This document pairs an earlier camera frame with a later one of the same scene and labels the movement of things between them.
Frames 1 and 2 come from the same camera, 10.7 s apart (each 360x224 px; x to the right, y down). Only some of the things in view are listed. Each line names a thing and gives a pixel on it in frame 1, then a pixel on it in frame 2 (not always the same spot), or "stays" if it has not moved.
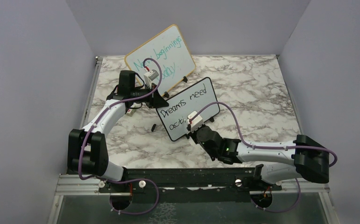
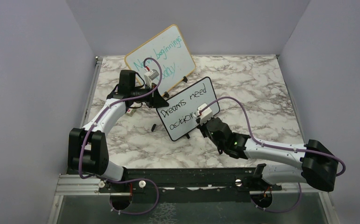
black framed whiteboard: x=201 y=97 stays
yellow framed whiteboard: x=169 y=49 stays
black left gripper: x=156 y=101 stays
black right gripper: x=193 y=134 -> x=202 y=126
